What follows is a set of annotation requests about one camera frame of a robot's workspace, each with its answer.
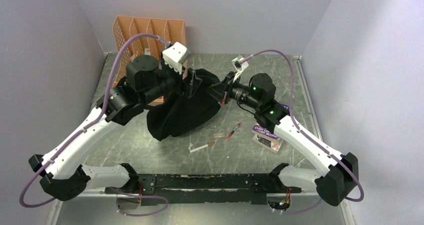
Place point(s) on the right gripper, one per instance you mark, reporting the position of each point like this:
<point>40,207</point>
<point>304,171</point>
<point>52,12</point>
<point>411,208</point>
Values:
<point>217,91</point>

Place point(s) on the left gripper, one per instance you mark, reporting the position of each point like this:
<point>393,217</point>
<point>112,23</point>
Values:
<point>186,87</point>

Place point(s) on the black student backpack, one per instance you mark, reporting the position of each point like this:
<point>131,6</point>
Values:
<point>179,114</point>

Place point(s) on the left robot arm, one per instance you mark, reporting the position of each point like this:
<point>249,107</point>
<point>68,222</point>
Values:
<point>64,175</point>

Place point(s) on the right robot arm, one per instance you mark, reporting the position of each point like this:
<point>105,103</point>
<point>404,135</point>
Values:
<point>270,114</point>

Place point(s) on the red pen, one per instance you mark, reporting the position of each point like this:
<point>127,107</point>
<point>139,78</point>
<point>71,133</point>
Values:
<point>233,130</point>

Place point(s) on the small brown eraser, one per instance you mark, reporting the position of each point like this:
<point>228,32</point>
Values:
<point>219,135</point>

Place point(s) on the white brown pen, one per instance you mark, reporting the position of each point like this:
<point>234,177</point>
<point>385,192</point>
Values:
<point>201,147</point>

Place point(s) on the purple storey treehouse book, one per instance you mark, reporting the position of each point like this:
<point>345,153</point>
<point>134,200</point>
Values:
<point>264,133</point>

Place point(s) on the peach plastic desk organizer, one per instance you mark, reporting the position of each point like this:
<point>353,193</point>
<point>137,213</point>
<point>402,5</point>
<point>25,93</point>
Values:
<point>124,27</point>

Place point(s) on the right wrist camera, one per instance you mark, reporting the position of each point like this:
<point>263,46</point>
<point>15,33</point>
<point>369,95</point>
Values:
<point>239,67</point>

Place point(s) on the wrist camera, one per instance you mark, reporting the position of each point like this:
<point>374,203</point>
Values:
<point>175,56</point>
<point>239,67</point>

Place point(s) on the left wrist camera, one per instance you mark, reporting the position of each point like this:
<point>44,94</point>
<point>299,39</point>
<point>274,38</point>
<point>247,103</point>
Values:
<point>175,56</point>

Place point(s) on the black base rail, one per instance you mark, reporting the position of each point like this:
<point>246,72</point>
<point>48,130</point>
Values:
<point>207,188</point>

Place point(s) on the aluminium frame rail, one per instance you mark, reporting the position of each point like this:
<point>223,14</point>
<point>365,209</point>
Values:
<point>332,188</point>

